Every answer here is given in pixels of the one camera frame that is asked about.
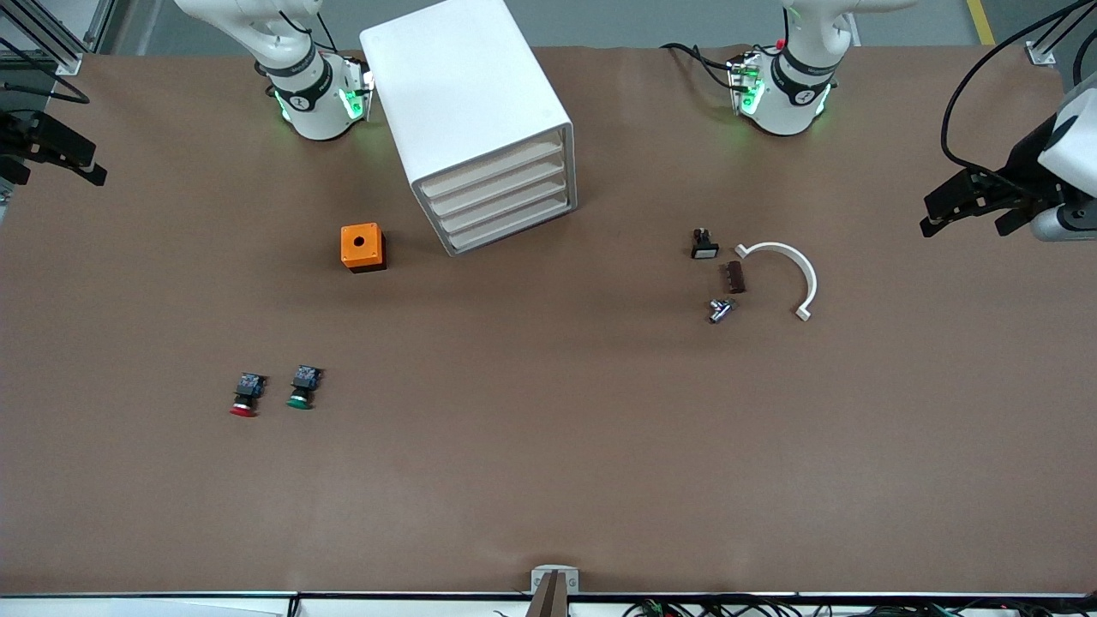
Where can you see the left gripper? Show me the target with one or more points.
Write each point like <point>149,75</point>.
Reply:
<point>1025,160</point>

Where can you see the chrome metal fitting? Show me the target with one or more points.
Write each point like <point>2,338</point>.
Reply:
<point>720,310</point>

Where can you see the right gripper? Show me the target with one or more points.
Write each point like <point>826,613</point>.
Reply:
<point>19,137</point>

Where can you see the white semicircular pipe clamp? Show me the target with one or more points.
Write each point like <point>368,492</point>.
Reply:
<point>810,278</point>

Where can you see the white table edge rail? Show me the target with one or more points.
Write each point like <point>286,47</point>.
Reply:
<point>128,604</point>

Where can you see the aluminium frame post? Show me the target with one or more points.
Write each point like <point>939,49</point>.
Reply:
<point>1041,53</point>
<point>51,38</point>

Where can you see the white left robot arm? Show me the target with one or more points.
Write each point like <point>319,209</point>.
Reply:
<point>788,94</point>

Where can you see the orange box with hole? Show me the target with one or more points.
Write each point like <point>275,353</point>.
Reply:
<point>360,244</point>

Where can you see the red push button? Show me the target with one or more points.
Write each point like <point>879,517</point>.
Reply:
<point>247,394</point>

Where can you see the green push button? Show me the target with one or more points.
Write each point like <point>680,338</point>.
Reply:
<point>302,386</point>

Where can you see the brown cylinder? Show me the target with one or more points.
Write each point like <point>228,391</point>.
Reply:
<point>733,278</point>

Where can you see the white drawer cabinet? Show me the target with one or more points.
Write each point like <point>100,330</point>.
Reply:
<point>463,86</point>

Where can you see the white square push button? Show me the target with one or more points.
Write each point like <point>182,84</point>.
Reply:
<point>705,248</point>

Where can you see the grey table edge bracket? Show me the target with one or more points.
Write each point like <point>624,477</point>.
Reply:
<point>555,600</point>

